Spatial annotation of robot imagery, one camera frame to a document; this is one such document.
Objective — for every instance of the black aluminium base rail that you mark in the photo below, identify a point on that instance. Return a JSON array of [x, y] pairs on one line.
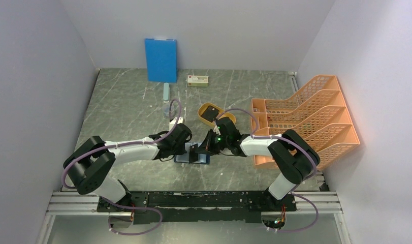
[[247, 206]]

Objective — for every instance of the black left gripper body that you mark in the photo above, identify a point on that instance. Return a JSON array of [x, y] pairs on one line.
[[179, 148]]

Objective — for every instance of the yellow oval tray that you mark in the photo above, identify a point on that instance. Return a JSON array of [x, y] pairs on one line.
[[222, 114]]

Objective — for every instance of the orange plastic file organizer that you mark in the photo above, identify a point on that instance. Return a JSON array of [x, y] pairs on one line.
[[317, 112]]

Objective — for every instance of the light blue stapler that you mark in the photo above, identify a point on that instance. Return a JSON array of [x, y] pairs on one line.
[[166, 92]]

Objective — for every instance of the clear jar of paper clips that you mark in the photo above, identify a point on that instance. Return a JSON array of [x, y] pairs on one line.
[[167, 110]]

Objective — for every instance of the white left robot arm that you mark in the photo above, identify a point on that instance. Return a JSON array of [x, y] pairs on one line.
[[89, 166]]

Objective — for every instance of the blue upright folder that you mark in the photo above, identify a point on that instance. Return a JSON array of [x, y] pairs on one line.
[[161, 60]]

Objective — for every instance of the green and white small box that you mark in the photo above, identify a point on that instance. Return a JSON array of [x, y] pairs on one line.
[[197, 81]]

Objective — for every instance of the navy blue card holder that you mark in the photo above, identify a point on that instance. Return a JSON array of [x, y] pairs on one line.
[[203, 159]]

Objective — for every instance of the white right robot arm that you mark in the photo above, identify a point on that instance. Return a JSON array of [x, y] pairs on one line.
[[295, 158]]

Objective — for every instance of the black VIP card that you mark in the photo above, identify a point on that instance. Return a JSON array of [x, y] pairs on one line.
[[210, 113]]

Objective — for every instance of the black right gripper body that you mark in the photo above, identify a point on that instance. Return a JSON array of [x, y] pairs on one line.
[[220, 142]]

